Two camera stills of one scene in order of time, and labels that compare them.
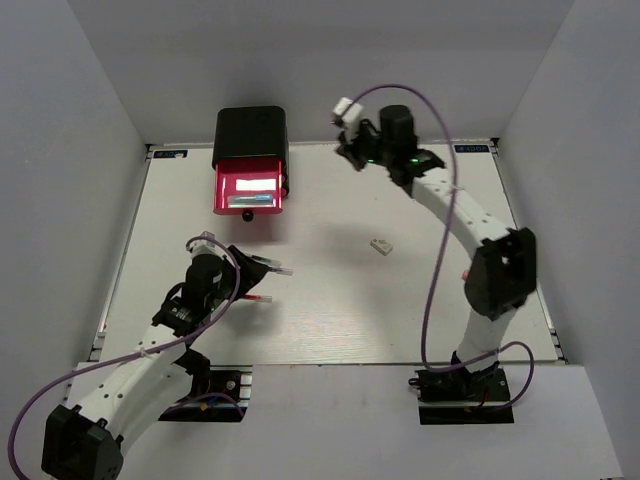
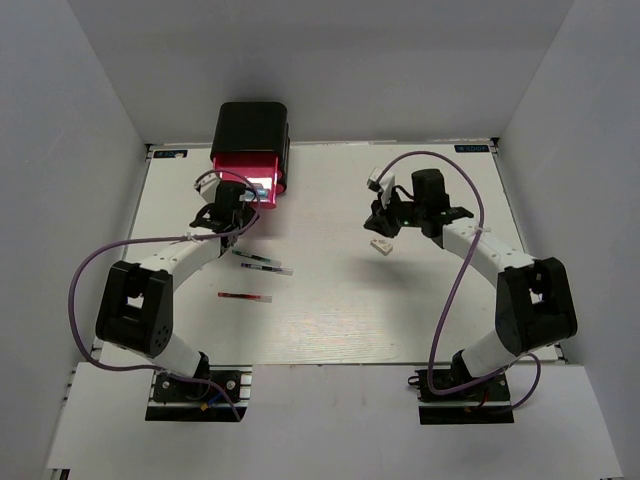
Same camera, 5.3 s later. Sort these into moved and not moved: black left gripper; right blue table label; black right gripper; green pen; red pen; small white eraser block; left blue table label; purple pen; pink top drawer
Moved: pink top drawer; black right gripper; black left gripper
Not moved: green pen; left blue table label; purple pen; red pen; small white eraser block; right blue table label
